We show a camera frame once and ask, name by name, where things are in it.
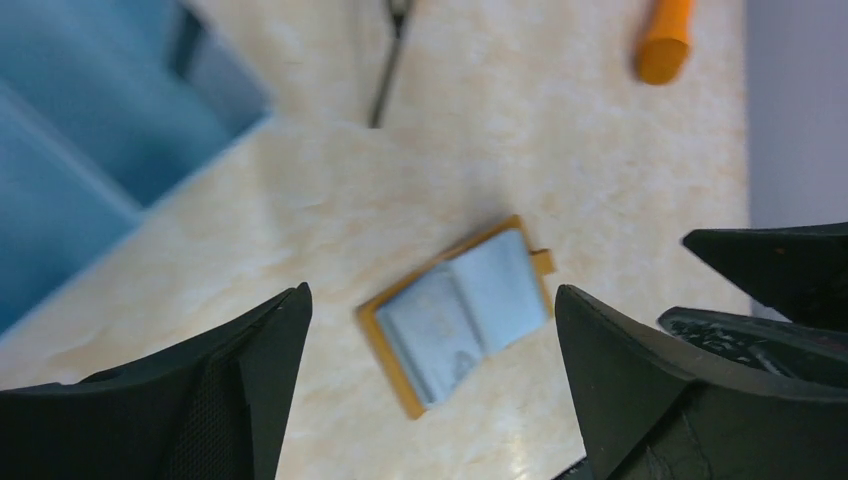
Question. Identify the blue compartment organizer box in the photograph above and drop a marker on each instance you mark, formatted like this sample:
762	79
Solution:
106	107

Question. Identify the black tripod stand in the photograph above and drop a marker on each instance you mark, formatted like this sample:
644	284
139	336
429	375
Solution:
399	14

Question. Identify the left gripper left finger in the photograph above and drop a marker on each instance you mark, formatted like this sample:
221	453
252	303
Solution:
214	406

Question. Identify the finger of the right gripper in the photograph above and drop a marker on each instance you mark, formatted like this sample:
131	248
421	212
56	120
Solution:
781	348
800	272

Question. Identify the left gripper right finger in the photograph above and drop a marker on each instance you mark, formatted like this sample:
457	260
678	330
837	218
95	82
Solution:
652	406

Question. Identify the orange marker pen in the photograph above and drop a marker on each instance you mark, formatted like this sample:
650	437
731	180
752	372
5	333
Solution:
665	44

